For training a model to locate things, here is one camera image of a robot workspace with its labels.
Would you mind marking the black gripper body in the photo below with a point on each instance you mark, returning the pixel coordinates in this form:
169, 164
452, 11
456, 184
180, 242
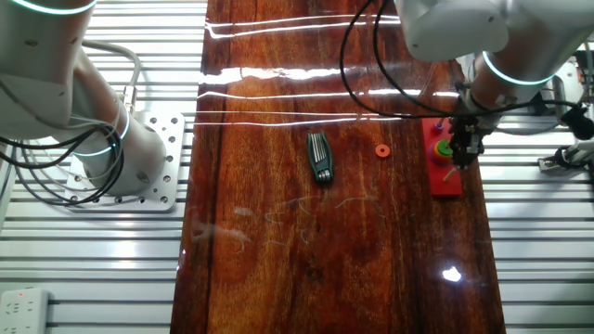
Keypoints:
466, 130

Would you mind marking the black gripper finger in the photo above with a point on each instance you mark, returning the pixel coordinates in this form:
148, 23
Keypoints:
471, 152
457, 155

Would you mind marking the red Hanoi base with pegs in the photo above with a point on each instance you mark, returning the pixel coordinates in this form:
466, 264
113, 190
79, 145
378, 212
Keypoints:
444, 183

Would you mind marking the green folding hex key set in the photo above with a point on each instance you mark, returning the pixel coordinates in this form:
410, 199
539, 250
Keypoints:
320, 158

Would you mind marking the dark red wooden board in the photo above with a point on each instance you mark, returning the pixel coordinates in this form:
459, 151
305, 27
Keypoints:
301, 241

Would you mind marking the white power strip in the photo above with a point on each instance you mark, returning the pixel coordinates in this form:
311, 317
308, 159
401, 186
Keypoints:
23, 311

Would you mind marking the small silver camera on mount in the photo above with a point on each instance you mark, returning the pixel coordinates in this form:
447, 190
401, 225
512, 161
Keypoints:
575, 153

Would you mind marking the perforated metal robot base plate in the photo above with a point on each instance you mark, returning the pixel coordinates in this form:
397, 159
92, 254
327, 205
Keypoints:
162, 185

